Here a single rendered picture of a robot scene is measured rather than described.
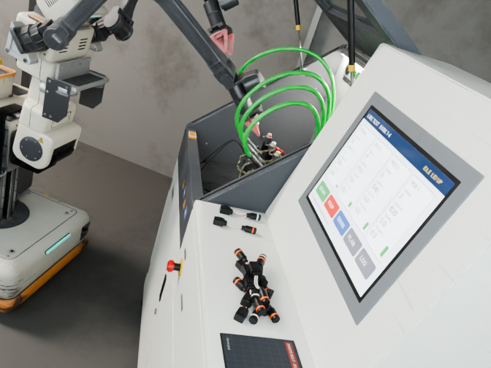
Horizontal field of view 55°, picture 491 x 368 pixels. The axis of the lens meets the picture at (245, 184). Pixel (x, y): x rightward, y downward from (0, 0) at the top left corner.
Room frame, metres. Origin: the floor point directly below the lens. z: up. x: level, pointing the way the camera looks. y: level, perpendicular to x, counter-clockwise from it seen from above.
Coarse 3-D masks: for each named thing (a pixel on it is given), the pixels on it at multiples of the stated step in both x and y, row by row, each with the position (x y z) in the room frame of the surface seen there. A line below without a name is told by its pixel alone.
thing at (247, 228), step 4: (216, 216) 1.15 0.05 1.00; (216, 220) 1.13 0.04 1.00; (220, 220) 1.14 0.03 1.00; (224, 220) 1.15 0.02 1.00; (216, 224) 1.13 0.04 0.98; (220, 224) 1.13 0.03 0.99; (224, 224) 1.14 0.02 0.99; (228, 224) 1.15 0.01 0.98; (236, 228) 1.15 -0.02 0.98; (240, 228) 1.15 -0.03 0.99; (244, 228) 1.15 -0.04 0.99; (248, 228) 1.15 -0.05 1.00; (252, 228) 1.15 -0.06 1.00; (248, 232) 1.15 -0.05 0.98; (252, 232) 1.14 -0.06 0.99
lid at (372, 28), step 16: (320, 0) 1.95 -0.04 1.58; (336, 0) 1.73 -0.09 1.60; (368, 0) 1.30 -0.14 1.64; (336, 16) 1.84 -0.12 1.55; (368, 16) 1.37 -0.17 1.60; (384, 16) 1.31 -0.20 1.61; (368, 32) 1.53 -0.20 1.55; (384, 32) 1.34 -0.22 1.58; (400, 32) 1.33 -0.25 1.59; (368, 48) 1.74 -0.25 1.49; (400, 48) 1.34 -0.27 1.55; (416, 48) 1.35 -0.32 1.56
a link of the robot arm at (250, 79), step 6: (246, 72) 1.63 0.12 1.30; (252, 72) 1.62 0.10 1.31; (258, 72) 1.62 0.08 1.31; (222, 78) 1.58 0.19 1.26; (228, 78) 1.58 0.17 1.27; (240, 78) 1.61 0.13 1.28; (246, 78) 1.61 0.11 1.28; (252, 78) 1.61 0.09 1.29; (258, 78) 1.60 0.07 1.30; (228, 84) 1.59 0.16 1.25; (234, 84) 1.59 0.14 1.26; (246, 84) 1.61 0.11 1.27; (252, 84) 1.60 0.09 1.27; (258, 90) 1.62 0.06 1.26
